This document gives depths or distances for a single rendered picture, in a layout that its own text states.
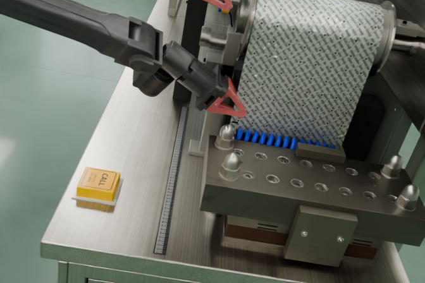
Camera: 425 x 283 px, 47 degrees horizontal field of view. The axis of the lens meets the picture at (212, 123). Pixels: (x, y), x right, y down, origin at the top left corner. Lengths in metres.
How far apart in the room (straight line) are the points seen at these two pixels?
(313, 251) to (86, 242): 0.39
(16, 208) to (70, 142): 0.58
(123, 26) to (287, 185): 0.40
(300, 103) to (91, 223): 0.45
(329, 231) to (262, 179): 0.14
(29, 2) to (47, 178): 1.72
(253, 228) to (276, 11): 0.39
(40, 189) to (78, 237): 1.54
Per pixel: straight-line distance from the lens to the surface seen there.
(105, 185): 0.96
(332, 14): 0.93
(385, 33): 0.96
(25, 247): 2.14
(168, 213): 0.95
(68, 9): 0.84
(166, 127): 1.20
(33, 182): 2.46
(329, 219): 0.86
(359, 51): 0.95
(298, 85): 0.95
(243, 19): 0.92
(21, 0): 0.83
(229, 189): 0.83
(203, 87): 0.92
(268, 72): 0.93
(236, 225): 0.89
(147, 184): 1.01
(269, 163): 0.91
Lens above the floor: 1.52
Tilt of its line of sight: 30 degrees down
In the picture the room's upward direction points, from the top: 12 degrees clockwise
